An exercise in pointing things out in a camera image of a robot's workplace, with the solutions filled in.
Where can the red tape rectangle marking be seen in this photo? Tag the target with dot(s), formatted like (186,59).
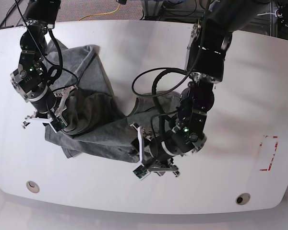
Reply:
(267,151)

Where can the aluminium frame stand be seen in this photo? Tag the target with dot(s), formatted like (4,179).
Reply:
(151,8)

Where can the grey t-shirt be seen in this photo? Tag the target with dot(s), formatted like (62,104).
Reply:
(99,128)

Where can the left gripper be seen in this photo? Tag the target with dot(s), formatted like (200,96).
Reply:
(151,153)

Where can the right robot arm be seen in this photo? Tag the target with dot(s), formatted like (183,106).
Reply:
(35,73)

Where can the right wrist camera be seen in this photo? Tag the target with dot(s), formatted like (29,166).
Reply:
(58,124)

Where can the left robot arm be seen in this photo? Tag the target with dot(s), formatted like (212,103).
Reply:
(181,132)

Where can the table cable grommet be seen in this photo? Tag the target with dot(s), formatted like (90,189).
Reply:
(243,199)
(32,187)

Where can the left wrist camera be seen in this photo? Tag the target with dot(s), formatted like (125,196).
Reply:
(141,172)

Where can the right table cable grommet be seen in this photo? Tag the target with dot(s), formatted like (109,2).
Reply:
(243,199)

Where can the white power strip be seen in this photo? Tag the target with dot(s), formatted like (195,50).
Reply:
(278,13)

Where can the left table cable grommet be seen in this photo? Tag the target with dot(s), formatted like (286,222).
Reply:
(32,187)

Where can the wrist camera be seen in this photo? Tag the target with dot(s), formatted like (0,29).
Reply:
(141,172)
(58,124)

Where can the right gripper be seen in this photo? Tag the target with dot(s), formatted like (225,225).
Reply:
(49,105)

